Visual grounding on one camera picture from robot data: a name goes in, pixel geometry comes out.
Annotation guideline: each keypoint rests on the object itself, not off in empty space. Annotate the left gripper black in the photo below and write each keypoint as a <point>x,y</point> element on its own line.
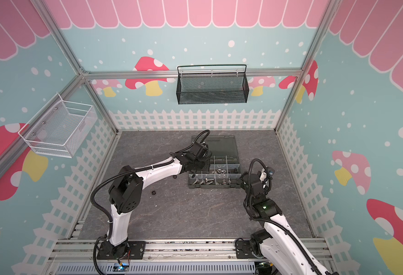
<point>207,165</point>

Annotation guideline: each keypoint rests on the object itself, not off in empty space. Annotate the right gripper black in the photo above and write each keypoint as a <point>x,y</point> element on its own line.
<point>246,179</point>

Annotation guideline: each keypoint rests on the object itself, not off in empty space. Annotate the grey transparent organizer box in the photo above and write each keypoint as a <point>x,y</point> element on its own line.
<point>223,170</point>

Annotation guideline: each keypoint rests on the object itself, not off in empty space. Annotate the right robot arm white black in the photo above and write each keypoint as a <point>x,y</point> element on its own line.
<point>283,252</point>

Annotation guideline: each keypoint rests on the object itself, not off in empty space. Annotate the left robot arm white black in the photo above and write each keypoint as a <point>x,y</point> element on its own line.
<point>126,188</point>

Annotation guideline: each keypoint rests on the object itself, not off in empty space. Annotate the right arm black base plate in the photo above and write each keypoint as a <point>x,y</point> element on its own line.
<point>246,249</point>

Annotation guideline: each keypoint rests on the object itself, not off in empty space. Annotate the black wire mesh basket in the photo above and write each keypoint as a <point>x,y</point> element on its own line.
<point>212,84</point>

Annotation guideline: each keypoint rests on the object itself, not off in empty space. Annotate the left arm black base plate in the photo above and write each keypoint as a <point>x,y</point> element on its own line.
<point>129,250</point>

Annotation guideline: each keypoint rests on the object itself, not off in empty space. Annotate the white wire mesh basket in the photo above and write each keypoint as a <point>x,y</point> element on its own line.
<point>60,128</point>

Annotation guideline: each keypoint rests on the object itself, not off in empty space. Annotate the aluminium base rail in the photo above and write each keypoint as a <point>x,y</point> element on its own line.
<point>160,250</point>

